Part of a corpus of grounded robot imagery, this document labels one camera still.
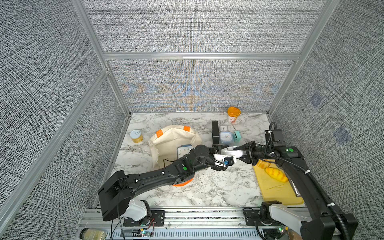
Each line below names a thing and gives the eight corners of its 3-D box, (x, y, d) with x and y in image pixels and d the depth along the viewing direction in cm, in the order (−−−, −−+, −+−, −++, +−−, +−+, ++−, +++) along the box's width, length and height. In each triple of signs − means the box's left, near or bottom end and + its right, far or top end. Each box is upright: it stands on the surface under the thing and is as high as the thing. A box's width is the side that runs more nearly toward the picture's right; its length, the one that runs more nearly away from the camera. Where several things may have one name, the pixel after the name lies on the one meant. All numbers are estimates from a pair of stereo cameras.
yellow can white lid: (131, 143, 104) (128, 138, 99) (133, 134, 108) (131, 129, 104) (142, 143, 104) (139, 138, 99) (144, 134, 108) (142, 129, 104)
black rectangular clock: (212, 145, 103) (214, 137, 96) (210, 129, 112) (212, 121, 105) (218, 145, 103) (220, 137, 96) (216, 129, 112) (217, 121, 105)
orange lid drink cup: (227, 124, 113) (230, 116, 107) (225, 114, 120) (227, 106, 113) (239, 124, 113) (242, 116, 107) (236, 114, 120) (239, 106, 113)
